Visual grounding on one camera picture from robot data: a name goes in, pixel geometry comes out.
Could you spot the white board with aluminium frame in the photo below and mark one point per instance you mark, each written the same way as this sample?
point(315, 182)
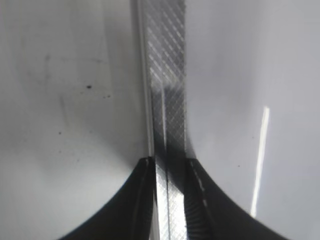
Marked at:
point(235, 84)

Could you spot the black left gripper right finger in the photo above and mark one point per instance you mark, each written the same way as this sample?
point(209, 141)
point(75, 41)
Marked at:
point(211, 215)

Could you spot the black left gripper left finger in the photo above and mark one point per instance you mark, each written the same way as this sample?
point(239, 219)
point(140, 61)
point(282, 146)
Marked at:
point(128, 214)

